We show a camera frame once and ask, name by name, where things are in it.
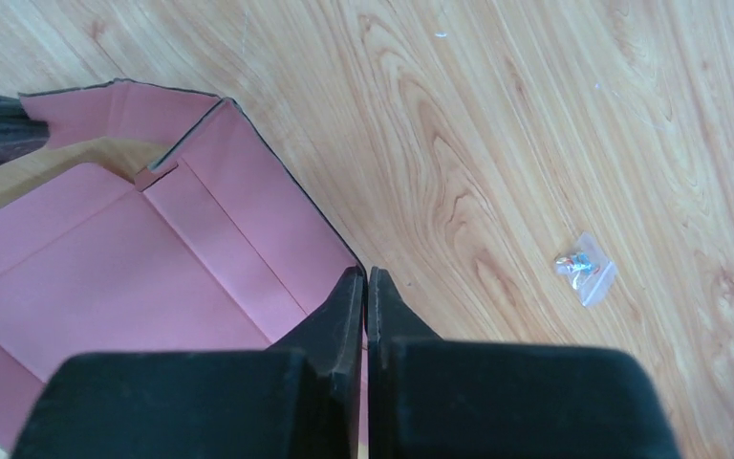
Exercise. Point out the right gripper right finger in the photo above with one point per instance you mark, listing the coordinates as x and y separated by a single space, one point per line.
431 397

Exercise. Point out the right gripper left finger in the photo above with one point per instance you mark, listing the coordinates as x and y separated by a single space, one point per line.
298 398

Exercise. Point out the pink paper box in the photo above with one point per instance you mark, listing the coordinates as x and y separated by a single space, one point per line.
212 246

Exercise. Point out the small clear plastic bag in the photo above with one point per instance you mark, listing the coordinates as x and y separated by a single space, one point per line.
590 272

